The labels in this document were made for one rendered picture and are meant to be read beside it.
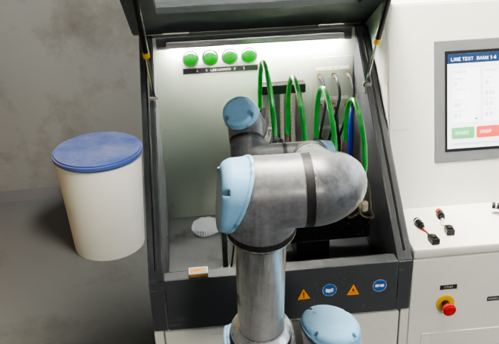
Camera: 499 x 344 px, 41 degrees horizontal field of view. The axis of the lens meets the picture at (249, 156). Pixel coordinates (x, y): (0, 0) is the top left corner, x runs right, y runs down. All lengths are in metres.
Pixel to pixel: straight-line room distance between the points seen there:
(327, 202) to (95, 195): 2.54
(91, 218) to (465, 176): 2.07
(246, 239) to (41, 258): 2.82
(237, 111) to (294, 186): 0.46
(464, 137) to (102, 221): 2.07
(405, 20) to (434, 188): 0.49
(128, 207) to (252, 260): 2.49
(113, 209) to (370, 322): 1.89
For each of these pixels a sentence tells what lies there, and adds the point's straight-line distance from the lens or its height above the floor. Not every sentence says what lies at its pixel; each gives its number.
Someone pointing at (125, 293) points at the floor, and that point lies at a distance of 3.41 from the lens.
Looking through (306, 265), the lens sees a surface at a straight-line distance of 1.81.
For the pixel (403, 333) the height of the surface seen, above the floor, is 0.70.
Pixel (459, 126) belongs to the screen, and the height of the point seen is 1.21.
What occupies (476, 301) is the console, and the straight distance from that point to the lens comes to 2.01.
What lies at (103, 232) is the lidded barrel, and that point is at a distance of 3.58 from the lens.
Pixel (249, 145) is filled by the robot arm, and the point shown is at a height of 1.39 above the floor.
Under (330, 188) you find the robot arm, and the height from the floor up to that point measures 1.50.
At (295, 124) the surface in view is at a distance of 2.17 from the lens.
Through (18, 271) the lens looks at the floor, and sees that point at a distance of 3.74.
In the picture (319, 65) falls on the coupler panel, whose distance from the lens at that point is 2.13.
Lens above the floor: 1.96
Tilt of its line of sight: 25 degrees down
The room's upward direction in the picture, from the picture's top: 2 degrees counter-clockwise
